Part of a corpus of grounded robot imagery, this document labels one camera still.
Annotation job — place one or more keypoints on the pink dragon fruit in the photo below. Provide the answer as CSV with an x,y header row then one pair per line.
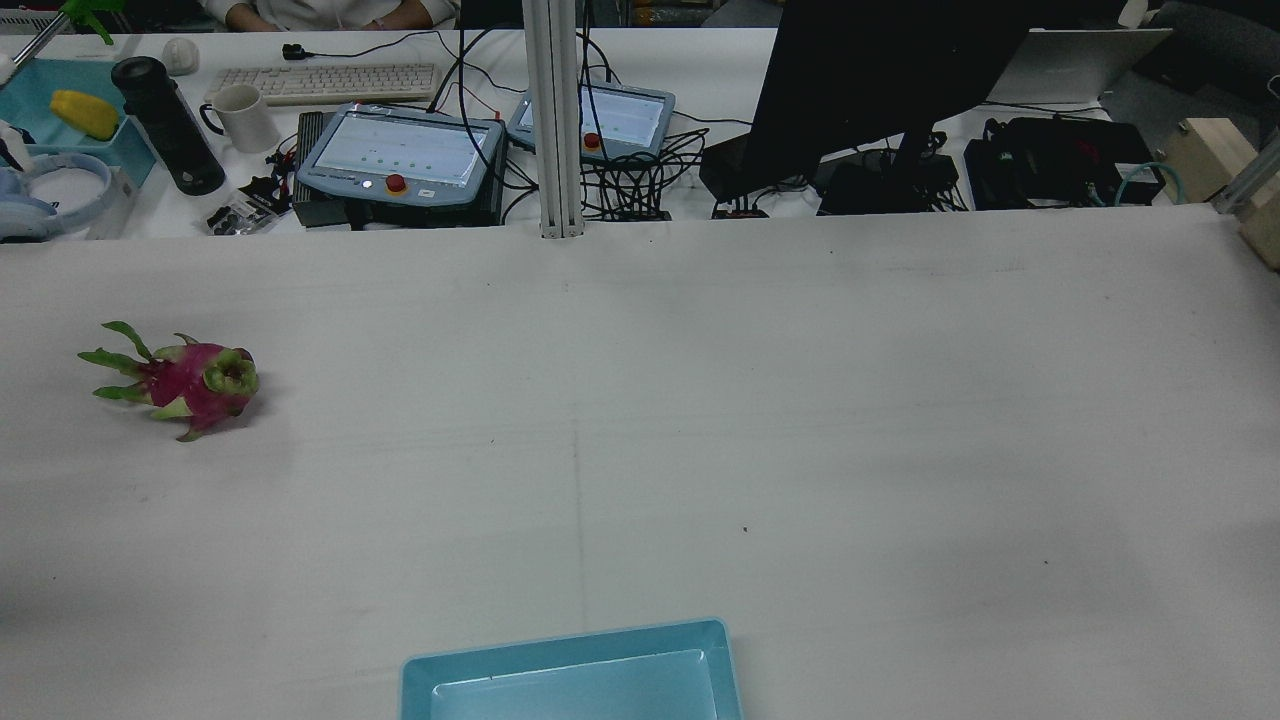
x,y
190,385

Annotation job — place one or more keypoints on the black orange usb hub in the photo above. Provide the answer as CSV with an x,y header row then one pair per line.
x,y
740,211
635,214

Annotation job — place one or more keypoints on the small black box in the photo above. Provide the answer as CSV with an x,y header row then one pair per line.
x,y
725,170

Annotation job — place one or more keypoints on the small grey teach pendant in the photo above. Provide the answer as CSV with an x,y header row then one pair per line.
x,y
625,115

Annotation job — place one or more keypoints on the large grey teach pendant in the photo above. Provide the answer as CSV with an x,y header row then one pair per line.
x,y
400,145

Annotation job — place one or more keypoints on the light blue plastic bin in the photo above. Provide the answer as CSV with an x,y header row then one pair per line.
x,y
560,690

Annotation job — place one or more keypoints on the black computer monitor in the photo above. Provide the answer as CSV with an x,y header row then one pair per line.
x,y
880,70

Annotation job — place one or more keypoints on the black connector pile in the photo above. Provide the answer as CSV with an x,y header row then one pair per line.
x,y
245,212

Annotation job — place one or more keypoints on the white keyboard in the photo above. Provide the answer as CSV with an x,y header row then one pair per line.
x,y
320,85

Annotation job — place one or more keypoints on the black equipment box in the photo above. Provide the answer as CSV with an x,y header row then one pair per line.
x,y
1050,160

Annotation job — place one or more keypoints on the white mug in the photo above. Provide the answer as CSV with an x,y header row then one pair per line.
x,y
250,120

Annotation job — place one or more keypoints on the person in white shirt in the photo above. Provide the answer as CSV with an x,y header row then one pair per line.
x,y
320,12

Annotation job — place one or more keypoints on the white laptop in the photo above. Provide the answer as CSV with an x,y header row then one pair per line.
x,y
1070,65

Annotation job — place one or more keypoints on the black thermos bottle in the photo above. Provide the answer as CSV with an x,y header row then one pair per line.
x,y
170,125

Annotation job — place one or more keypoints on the white computer mouse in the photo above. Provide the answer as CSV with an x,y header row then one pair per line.
x,y
181,56

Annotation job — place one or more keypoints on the yellow toy fruit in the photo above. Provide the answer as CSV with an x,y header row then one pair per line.
x,y
85,113

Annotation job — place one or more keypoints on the light blue headphones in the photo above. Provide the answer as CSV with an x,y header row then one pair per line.
x,y
20,218

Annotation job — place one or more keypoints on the aluminium profile bar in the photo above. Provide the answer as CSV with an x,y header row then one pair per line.
x,y
1250,178

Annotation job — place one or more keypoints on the green toy plant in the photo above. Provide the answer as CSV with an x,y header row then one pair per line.
x,y
90,12

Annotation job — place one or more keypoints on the black bag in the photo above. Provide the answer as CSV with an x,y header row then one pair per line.
x,y
1220,40

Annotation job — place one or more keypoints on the turquoise storage tray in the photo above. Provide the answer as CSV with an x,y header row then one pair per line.
x,y
30,100

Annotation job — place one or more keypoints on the metal rod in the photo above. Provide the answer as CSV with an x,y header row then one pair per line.
x,y
35,45

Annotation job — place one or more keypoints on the aluminium frame post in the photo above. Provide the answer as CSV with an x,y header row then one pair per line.
x,y
555,120

